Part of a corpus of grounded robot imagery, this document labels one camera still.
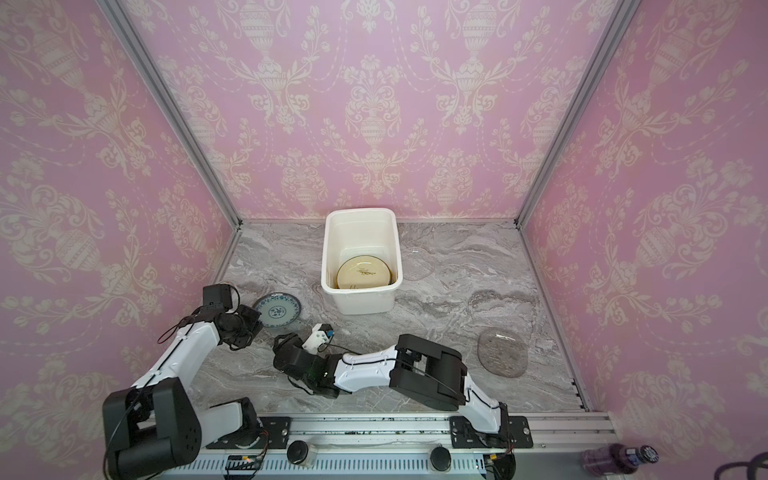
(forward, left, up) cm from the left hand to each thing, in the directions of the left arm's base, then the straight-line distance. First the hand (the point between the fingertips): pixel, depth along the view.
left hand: (265, 319), depth 87 cm
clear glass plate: (-6, -70, -5) cm, 70 cm away
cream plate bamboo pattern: (+19, -27, -1) cm, 33 cm away
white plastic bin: (+31, -24, +5) cm, 40 cm away
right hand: (-9, -6, +3) cm, 11 cm away
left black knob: (-33, -18, +4) cm, 37 cm away
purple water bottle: (-32, -86, +4) cm, 92 cm away
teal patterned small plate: (+6, -1, -5) cm, 8 cm away
